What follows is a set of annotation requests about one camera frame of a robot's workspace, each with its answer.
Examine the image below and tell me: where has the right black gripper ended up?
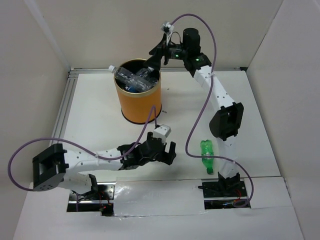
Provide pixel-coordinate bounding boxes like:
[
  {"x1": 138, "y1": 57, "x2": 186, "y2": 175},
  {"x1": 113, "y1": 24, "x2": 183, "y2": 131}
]
[{"x1": 143, "y1": 33, "x2": 189, "y2": 71}]

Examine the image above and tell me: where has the blue cap blue label bottle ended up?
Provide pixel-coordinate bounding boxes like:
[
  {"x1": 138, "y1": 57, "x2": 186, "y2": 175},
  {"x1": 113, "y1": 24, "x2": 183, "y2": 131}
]
[{"x1": 136, "y1": 67, "x2": 158, "y2": 86}]

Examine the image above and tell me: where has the clear bottle white cap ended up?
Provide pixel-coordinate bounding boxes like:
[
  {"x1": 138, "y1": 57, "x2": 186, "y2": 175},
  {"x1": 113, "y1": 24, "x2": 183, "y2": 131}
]
[{"x1": 108, "y1": 65, "x2": 154, "y2": 92}]

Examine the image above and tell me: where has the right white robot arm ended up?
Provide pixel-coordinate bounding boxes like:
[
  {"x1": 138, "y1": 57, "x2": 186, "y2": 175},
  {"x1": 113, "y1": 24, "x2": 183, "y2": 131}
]
[{"x1": 143, "y1": 26, "x2": 244, "y2": 196}]

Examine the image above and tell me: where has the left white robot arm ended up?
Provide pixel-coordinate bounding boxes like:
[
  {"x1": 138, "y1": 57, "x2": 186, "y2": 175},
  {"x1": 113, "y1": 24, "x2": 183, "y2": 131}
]
[{"x1": 32, "y1": 132, "x2": 177, "y2": 200}]

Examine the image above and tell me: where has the orange cylindrical bin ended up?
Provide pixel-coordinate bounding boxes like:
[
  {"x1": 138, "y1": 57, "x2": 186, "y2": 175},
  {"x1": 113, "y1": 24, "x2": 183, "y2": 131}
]
[{"x1": 113, "y1": 70, "x2": 162, "y2": 125}]

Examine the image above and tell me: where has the green bottle right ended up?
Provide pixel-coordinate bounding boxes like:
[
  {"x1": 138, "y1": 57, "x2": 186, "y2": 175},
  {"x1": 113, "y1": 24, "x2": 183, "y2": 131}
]
[{"x1": 200, "y1": 139, "x2": 214, "y2": 175}]

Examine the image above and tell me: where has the white foil cover sheet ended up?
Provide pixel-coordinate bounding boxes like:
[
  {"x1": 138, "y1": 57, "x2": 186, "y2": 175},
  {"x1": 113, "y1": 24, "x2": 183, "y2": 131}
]
[{"x1": 113, "y1": 179, "x2": 205, "y2": 217}]

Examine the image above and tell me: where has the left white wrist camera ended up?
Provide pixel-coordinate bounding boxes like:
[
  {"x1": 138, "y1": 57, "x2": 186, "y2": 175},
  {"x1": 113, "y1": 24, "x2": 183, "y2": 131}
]
[{"x1": 153, "y1": 124, "x2": 172, "y2": 138}]

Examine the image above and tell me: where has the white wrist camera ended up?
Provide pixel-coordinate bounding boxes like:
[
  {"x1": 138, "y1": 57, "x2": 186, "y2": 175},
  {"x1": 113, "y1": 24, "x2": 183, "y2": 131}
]
[
  {"x1": 153, "y1": 124, "x2": 172, "y2": 138},
  {"x1": 160, "y1": 21, "x2": 174, "y2": 35}
]

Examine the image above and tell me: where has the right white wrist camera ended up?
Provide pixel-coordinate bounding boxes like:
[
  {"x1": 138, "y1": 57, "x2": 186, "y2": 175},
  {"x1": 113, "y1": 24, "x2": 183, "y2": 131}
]
[{"x1": 160, "y1": 21, "x2": 174, "y2": 35}]

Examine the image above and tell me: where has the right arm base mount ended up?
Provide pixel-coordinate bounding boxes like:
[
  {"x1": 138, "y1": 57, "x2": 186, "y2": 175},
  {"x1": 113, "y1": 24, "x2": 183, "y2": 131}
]
[{"x1": 197, "y1": 172, "x2": 251, "y2": 210}]

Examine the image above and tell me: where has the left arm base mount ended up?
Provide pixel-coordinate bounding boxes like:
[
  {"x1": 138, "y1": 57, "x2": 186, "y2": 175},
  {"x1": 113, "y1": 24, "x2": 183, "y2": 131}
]
[{"x1": 66, "y1": 174, "x2": 116, "y2": 217}]

